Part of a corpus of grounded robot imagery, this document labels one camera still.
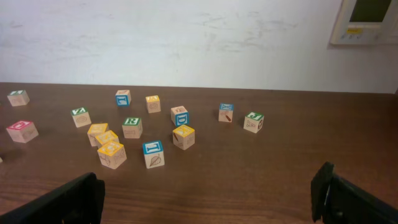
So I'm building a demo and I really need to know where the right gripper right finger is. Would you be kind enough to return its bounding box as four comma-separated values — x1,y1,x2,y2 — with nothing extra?
310,162,397,224

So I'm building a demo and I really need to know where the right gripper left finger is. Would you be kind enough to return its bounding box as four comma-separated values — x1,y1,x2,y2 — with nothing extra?
1,172,105,223

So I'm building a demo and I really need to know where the yellow block cluster lower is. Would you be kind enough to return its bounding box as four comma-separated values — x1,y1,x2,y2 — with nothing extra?
97,141,127,169

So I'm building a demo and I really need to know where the yellow block cluster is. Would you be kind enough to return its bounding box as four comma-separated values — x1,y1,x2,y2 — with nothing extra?
87,123,109,147
95,130,119,148
97,141,127,169

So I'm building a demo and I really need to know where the yellow block cluster middle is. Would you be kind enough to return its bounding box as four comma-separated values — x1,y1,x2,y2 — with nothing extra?
95,130,119,148

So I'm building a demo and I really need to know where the yellow block cluster left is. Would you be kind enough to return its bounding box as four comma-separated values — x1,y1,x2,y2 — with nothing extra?
87,123,109,147

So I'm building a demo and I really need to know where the green block letter Z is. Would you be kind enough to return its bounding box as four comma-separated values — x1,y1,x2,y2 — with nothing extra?
71,107,91,128

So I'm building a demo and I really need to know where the blue block letter E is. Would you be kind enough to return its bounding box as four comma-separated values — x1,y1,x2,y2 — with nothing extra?
142,141,165,169

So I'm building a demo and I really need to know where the green block letter R right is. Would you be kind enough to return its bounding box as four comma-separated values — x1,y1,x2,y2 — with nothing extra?
122,118,143,139

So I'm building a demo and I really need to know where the red block letter O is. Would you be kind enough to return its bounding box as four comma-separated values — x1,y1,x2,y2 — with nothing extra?
6,120,39,143

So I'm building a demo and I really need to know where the wood block blue side top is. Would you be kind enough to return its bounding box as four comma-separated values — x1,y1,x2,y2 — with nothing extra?
115,90,131,106

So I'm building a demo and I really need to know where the green block letter J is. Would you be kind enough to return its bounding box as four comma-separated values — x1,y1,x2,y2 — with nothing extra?
243,111,264,133

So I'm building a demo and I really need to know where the green block letter L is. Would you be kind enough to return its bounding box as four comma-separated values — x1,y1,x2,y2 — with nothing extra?
7,90,30,106

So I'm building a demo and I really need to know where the yellow block top right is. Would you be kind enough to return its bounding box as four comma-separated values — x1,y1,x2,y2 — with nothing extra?
146,95,161,113

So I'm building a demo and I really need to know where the wood block blue D side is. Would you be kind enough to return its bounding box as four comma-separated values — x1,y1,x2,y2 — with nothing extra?
170,106,190,127

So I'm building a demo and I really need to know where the blue block letter X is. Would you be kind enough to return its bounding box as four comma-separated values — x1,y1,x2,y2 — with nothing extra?
218,103,234,123

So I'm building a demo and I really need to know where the white wall thermostat panel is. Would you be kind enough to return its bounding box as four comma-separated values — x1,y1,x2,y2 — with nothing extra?
330,0,397,45

